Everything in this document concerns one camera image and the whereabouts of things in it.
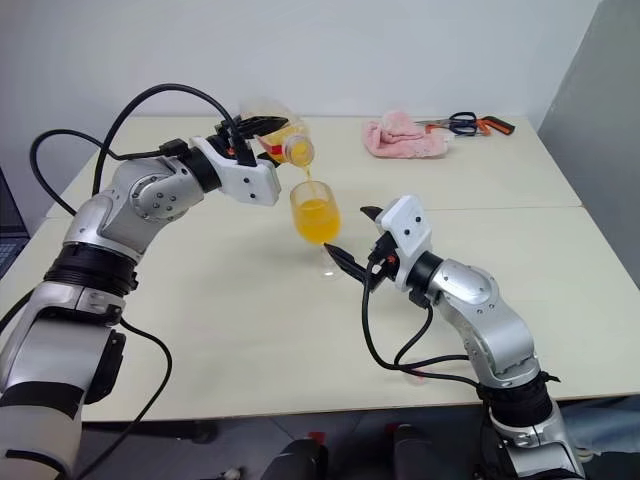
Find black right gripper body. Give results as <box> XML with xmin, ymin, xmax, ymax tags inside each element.
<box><xmin>367</xmin><ymin>232</ymin><xmax>402</xmax><ymax>294</ymax></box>

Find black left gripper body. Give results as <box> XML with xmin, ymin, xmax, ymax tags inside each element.
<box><xmin>214</xmin><ymin>117</ymin><xmax>261</xmax><ymax>160</ymax></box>

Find clear orange juice bottle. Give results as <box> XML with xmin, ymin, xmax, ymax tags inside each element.
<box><xmin>237</xmin><ymin>97</ymin><xmax>317</xmax><ymax>169</ymax></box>

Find clear wine glass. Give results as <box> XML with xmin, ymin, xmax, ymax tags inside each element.
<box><xmin>288</xmin><ymin>179</ymin><xmax>345</xmax><ymax>280</ymax></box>

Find pink towel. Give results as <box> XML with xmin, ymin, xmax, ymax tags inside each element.
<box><xmin>362</xmin><ymin>110</ymin><xmax>450</xmax><ymax>161</ymax></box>

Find dark rounded shape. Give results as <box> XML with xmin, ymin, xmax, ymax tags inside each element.
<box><xmin>388</xmin><ymin>423</ymin><xmax>452</xmax><ymax>480</ymax></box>
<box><xmin>269</xmin><ymin>433</ymin><xmax>332</xmax><ymax>480</ymax></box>

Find grey partition panel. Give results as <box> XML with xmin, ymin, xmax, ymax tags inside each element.
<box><xmin>537</xmin><ymin>0</ymin><xmax>640</xmax><ymax>292</ymax></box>

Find blue denim cloth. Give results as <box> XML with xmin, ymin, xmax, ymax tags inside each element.
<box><xmin>559</xmin><ymin>397</ymin><xmax>640</xmax><ymax>464</ymax></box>

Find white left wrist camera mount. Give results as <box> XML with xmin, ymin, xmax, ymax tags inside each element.
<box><xmin>189</xmin><ymin>135</ymin><xmax>281</xmax><ymax>206</ymax></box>

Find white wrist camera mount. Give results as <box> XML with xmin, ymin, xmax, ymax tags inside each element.
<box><xmin>374</xmin><ymin>194</ymin><xmax>434</xmax><ymax>294</ymax></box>
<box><xmin>189</xmin><ymin>135</ymin><xmax>281</xmax><ymax>206</ymax></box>

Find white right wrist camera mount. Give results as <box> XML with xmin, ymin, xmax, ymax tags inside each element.
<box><xmin>374</xmin><ymin>194</ymin><xmax>434</xmax><ymax>294</ymax></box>

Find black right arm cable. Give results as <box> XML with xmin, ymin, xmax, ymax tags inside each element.
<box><xmin>360</xmin><ymin>247</ymin><xmax>562</xmax><ymax>394</ymax></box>

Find dark handled scissors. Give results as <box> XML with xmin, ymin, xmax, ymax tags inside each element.
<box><xmin>414</xmin><ymin>110</ymin><xmax>479</xmax><ymax>137</ymax></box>

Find orange black handled shears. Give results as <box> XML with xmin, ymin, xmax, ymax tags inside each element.
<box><xmin>424</xmin><ymin>115</ymin><xmax>518</xmax><ymax>139</ymax></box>

